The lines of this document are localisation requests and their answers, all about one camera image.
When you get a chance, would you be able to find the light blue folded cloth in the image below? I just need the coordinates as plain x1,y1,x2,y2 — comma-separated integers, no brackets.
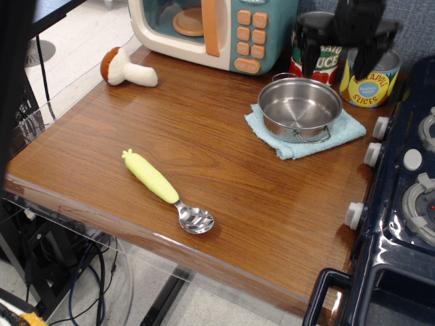
245,104,366,160

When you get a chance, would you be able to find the dark blue toy stove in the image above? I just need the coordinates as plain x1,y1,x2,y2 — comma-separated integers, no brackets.
303,56,434,325

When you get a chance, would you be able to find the black side desk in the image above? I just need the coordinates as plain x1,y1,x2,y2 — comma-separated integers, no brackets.
30,0,86,37

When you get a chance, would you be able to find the white stove knob front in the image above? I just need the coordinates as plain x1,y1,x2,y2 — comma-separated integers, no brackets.
345,202,364,230

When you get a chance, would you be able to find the plush toy mushroom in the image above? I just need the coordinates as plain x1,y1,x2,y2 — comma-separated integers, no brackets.
100,47,158,87

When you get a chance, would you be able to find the white stove knob middle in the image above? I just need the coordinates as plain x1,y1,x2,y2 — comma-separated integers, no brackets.
364,143,381,168

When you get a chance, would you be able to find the blue cable under table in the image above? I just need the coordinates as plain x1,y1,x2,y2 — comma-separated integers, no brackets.
67,239,107,326

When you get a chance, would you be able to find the spoon with yellow-green handle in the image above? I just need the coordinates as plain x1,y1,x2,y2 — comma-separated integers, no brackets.
122,149,215,234

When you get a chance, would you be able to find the black cable under table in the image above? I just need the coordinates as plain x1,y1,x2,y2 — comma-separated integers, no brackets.
47,237,120,326

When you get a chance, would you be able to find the teal toy microwave oven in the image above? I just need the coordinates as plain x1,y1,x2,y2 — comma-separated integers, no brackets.
128,1,298,75

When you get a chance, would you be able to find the white stove knob rear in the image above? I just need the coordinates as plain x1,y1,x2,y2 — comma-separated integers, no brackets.
372,116,389,141

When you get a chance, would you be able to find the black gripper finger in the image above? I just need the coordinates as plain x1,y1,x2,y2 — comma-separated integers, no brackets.
353,40,385,80
301,42,321,77

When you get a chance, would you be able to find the tomato sauce can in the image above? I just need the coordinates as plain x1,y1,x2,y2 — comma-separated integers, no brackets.
289,11,342,86

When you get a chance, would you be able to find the pineapple slices can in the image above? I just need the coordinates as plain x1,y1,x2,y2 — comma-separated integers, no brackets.
339,48,402,108

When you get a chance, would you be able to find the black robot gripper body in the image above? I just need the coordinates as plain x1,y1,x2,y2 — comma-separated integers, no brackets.
294,1,400,50

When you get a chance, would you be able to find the round stainless steel pot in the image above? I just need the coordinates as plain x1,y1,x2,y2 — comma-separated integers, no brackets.
258,73,343,144

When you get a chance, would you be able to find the white stove knob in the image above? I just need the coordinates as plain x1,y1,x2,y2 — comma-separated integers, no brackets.
372,116,389,141
345,202,364,230
364,143,381,168

